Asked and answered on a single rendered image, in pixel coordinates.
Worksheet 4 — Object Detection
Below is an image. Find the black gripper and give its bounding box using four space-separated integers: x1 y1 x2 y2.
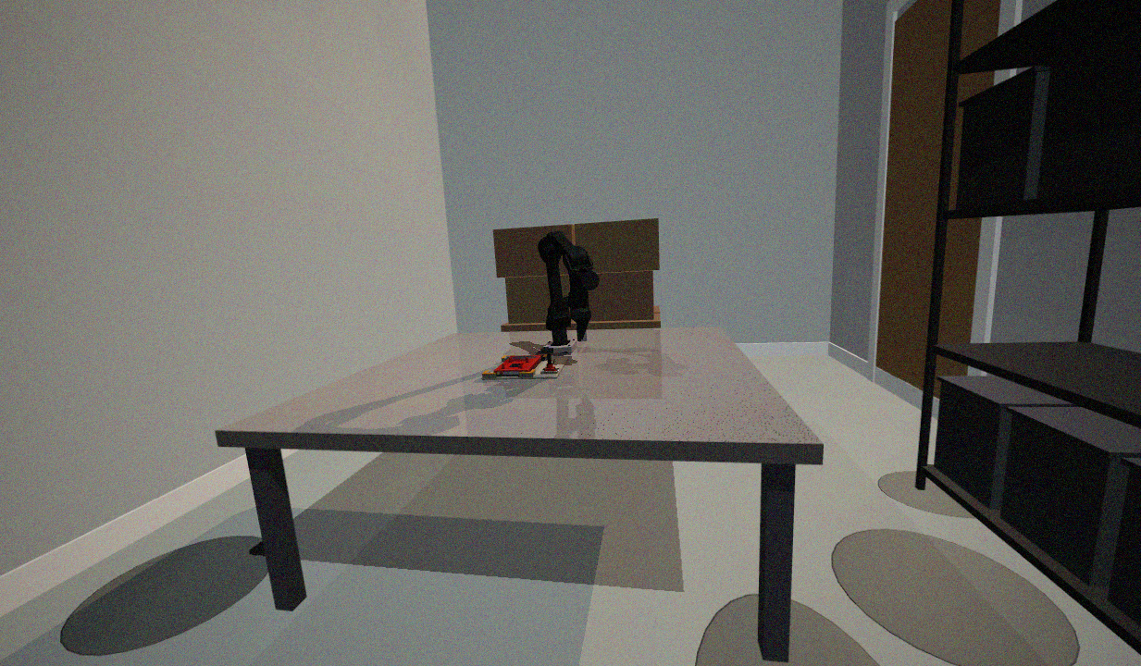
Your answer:
571 290 591 338

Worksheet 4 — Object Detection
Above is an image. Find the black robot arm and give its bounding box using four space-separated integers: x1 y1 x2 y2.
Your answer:
539 232 600 346

